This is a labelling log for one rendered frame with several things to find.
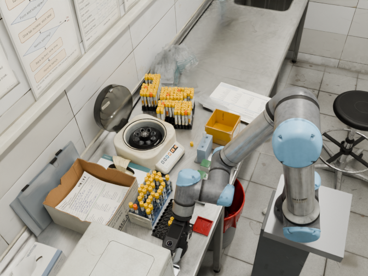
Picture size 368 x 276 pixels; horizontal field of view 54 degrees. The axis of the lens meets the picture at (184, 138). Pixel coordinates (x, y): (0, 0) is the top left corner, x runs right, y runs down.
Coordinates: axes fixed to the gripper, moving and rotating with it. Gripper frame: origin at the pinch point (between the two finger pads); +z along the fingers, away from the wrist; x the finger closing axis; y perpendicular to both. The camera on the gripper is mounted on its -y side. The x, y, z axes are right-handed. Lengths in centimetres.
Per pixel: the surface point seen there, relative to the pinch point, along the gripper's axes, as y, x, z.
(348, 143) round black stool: 150, -60, -20
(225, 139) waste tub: 55, 1, -32
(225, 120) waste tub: 67, 6, -37
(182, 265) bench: 4.4, -3.0, 2.9
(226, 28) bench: 145, 35, -78
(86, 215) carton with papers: 3.2, 38.8, -3.7
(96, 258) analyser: -26.9, 14.5, -13.7
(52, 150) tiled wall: 7, 59, -24
